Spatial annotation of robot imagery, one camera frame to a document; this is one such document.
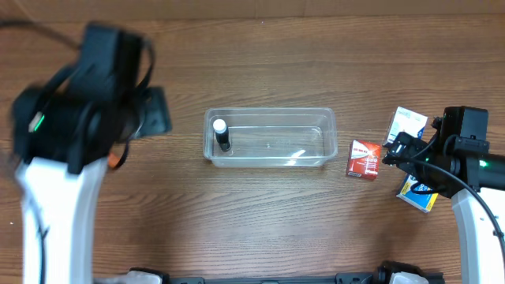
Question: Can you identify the white bandage box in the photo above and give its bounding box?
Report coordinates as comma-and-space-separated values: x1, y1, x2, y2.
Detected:
383, 106, 428, 147

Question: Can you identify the orange tube white cap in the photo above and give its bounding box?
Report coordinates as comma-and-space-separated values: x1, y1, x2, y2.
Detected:
107, 152, 120, 168

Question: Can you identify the black tube white cap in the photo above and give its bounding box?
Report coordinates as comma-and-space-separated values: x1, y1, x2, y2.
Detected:
212, 119, 231, 152

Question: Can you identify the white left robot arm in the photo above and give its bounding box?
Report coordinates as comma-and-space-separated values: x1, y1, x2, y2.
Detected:
12, 23, 172, 283

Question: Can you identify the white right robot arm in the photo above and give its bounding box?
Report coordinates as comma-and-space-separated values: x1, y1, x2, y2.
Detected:
383, 106, 504, 283

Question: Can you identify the clear plastic container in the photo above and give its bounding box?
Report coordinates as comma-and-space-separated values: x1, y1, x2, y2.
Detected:
203, 107, 338, 168

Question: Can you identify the blue Vicks VapoDrops box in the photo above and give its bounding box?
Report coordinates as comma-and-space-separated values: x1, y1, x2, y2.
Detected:
396, 175, 439, 213

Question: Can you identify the red medicine box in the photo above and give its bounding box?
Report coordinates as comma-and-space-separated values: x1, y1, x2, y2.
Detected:
346, 140, 381, 181

